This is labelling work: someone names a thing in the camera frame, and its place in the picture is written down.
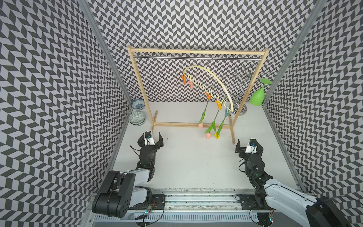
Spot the yellow tulip flower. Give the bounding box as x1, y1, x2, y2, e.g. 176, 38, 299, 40
215, 111, 230, 139

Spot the pink tulip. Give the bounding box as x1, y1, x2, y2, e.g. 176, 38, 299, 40
198, 92, 211, 128
205, 108, 222, 140

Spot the yellow arched peg hanger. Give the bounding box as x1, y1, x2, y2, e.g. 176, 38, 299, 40
181, 65, 235, 117

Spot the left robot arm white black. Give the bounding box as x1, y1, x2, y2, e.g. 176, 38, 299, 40
91, 131, 164, 218

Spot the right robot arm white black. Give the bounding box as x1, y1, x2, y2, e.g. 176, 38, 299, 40
235, 138, 351, 227

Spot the green patterned ceramic bowl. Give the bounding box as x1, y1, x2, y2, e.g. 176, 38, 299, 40
129, 111, 146, 126

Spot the blue white ceramic bowl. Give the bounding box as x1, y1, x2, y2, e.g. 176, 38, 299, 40
131, 98, 145, 111

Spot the green plastic wine glass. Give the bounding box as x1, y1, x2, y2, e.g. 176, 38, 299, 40
250, 79, 273, 107

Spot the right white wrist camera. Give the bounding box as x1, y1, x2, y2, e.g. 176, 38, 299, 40
245, 141, 258, 154

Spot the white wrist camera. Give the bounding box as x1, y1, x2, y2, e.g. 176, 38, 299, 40
245, 141, 258, 154
144, 131, 155, 146

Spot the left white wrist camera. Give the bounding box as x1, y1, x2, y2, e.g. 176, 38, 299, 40
144, 131, 155, 146

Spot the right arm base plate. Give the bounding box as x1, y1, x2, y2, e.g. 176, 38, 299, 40
234, 194, 273, 211

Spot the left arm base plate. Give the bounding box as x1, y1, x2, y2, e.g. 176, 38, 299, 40
130, 194, 166, 212

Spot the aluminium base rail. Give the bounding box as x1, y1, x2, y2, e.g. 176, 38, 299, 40
85, 188, 315, 225

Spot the metal wire glass stand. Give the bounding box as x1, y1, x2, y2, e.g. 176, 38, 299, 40
231, 61, 272, 116

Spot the metal rack rail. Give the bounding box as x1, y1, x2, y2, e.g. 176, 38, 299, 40
134, 56, 260, 61

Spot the wooden clothes rack frame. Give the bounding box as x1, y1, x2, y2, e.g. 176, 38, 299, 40
127, 46, 269, 144

